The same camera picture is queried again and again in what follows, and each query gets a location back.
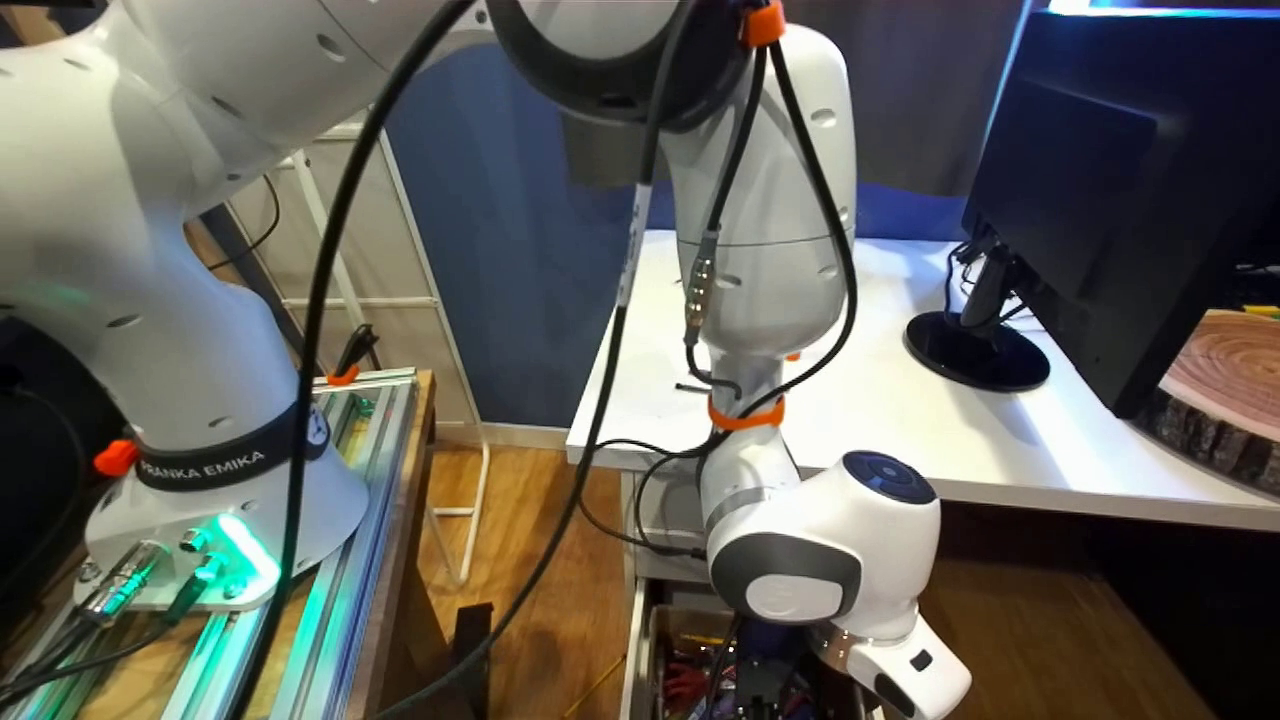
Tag black monitor cable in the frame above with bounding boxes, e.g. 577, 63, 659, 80
941, 236, 975, 321

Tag black orange clamp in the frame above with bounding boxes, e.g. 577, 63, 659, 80
329, 321, 386, 392

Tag black computer monitor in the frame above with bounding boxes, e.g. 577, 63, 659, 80
960, 0, 1280, 424

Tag gray curtain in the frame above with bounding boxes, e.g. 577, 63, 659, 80
784, 0, 1033, 205

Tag white desk with drawers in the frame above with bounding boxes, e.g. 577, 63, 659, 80
563, 223, 1280, 720

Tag black round monitor stand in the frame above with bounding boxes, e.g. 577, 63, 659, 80
900, 236, 1055, 398

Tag aluminium rail robot bench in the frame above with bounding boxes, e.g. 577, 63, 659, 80
0, 366, 442, 720

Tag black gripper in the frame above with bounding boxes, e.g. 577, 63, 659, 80
735, 616, 814, 720

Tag blue partition panel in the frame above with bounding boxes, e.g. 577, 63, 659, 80
375, 51, 972, 431

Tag black floor stand piece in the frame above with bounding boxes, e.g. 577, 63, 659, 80
452, 602, 498, 720

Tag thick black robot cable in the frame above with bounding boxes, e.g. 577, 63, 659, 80
0, 0, 865, 720

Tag white metal rack frame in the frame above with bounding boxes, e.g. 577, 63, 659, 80
197, 124, 493, 593

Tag wood slice slab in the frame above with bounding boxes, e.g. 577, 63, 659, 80
1150, 304, 1280, 498

